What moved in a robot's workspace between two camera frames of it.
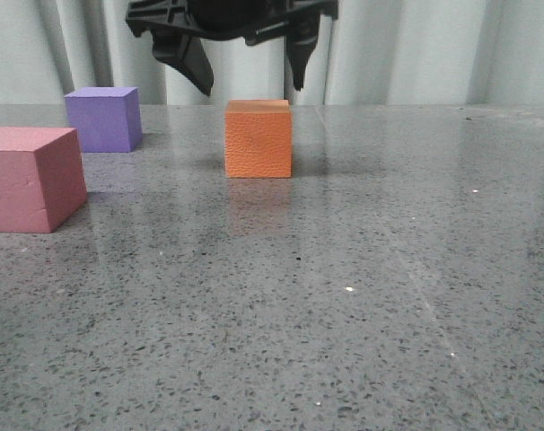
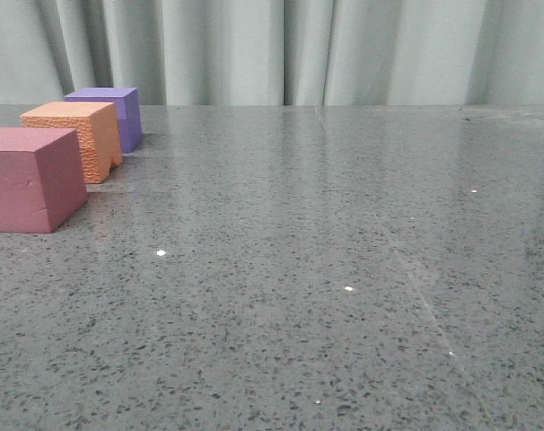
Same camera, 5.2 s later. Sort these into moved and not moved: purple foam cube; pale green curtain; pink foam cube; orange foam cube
Moved: orange foam cube
Not moved: pale green curtain; purple foam cube; pink foam cube
